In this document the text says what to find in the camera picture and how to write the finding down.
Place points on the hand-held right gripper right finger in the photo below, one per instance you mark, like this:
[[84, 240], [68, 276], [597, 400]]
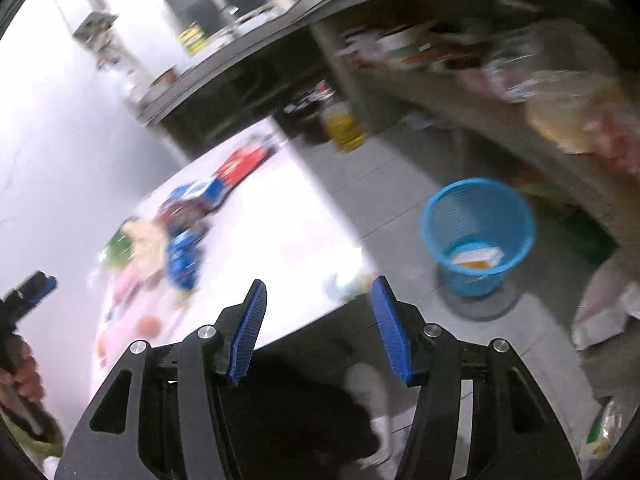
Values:
[[392, 330]]

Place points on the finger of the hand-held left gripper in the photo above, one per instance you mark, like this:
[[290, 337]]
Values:
[[35, 286]]

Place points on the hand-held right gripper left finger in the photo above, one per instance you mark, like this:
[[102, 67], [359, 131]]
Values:
[[247, 330]]

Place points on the tan paper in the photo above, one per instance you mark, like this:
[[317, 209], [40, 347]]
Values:
[[145, 245]]

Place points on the blue mesh plastic basket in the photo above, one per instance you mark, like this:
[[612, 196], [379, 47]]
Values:
[[477, 225]]

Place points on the blue white carton box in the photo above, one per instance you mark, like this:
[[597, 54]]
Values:
[[202, 194]]

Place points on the red snack bag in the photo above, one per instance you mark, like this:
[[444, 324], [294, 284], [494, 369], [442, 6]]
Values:
[[242, 162]]

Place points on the person's left hand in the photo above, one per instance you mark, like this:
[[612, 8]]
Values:
[[27, 375]]

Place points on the green plastic bottle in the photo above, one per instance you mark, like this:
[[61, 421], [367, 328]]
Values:
[[117, 245]]

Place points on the blue snack packet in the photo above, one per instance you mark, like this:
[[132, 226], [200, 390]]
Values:
[[182, 260]]

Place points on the orange white wrapper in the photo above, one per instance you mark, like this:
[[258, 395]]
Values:
[[475, 257]]

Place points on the cooking oil bottle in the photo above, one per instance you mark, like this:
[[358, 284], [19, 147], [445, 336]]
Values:
[[342, 125]]

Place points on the white plastic sack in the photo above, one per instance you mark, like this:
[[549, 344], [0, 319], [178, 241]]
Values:
[[605, 305]]

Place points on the green white plastic bag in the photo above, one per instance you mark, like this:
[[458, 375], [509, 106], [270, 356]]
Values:
[[600, 435]]

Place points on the dark counter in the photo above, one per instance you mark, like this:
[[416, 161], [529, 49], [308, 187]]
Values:
[[225, 85]]

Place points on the large clear plastic bag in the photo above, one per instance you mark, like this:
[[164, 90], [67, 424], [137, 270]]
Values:
[[575, 115]]

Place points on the yellow green carton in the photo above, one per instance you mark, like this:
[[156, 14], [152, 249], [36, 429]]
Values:
[[192, 37]]

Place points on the wall shelf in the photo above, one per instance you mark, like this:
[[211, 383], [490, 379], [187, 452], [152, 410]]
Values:
[[95, 22]]

